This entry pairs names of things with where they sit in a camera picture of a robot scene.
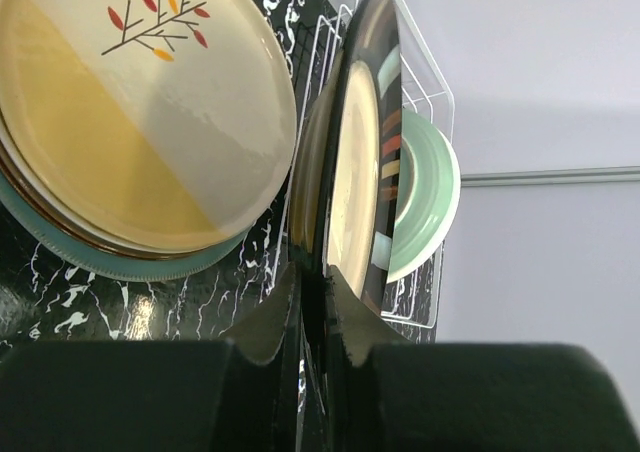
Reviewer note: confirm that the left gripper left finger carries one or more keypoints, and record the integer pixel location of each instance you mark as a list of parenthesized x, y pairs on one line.
[(235, 393)]

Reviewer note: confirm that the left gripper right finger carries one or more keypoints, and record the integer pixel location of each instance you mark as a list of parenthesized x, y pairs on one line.
[(386, 393)]

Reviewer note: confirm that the mint green floral plate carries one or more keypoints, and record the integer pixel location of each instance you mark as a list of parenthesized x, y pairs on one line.
[(429, 194)]

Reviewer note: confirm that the black plate with colour stripes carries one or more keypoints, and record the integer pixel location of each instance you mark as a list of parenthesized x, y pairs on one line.
[(346, 176)]

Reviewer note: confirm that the large teal bottom plate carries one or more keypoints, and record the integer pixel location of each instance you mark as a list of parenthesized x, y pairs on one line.
[(117, 268)]

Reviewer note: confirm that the brown rimmed plate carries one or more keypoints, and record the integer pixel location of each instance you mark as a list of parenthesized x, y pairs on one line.
[(75, 242)]

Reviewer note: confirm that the cream yellow leaf plate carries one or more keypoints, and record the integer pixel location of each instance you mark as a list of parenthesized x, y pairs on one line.
[(145, 127)]

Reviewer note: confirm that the white wire dish rack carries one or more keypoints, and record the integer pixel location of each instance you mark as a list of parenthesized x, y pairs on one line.
[(414, 299)]

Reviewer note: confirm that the right aluminium frame post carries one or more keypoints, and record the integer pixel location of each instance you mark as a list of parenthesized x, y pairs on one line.
[(553, 177)]

